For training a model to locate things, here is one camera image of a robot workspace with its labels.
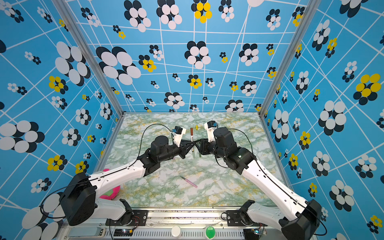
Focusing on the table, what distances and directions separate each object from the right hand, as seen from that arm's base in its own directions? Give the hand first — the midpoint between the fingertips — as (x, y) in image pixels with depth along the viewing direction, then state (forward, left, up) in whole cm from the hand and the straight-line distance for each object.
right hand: (197, 142), depth 71 cm
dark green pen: (+8, -1, -26) cm, 27 cm away
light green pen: (-3, +2, -4) cm, 5 cm away
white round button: (-34, +10, -19) cm, 40 cm away
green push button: (-34, -5, -17) cm, 38 cm away
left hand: (+2, +1, -3) cm, 3 cm away
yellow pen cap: (+31, +1, -26) cm, 40 cm away
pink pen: (-10, +5, -26) cm, 28 cm away
